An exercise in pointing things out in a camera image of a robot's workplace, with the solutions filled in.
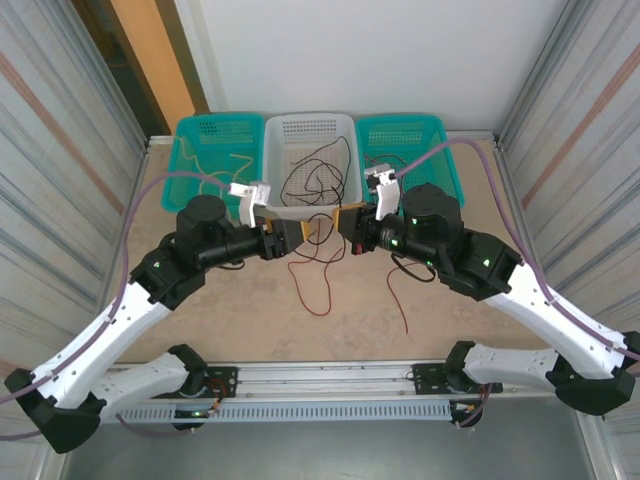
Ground black thin cable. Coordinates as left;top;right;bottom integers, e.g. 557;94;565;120
364;153;404;171
279;135;354;207
304;213;350;249

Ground yellow thin cable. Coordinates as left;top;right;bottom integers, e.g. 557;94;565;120
172;134;206;174
198;153;255;196

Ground teal plastic basket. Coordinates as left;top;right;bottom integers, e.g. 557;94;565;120
354;114;466;225
160;113;266;221

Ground white plastic basket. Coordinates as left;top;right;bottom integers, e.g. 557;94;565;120
261;113;363;220

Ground orange wooden door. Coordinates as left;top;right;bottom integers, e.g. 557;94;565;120
98;0;210;135

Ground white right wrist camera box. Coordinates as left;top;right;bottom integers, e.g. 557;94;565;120
363;164;402;222

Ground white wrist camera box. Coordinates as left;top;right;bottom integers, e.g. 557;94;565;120
228;179;275;229
363;164;402;222

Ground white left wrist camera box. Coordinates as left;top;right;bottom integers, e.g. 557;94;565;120
228;179;275;229

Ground black right wrist wire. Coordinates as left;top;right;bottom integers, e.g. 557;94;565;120
389;252;436;281

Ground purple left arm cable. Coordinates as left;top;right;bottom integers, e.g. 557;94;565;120
0;171;234;441

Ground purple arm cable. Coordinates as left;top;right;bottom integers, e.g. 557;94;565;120
0;171;234;441
392;138;640;430

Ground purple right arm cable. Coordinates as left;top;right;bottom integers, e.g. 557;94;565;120
392;138;640;430

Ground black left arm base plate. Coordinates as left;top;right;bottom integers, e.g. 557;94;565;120
149;366;239;400

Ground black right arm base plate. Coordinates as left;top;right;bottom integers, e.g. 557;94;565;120
412;362;504;397

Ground red yellow power wires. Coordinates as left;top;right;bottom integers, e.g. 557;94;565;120
207;378;237;417
452;382;490;417

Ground grey slotted cable duct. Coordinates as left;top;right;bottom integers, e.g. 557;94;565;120
102;402;454;425

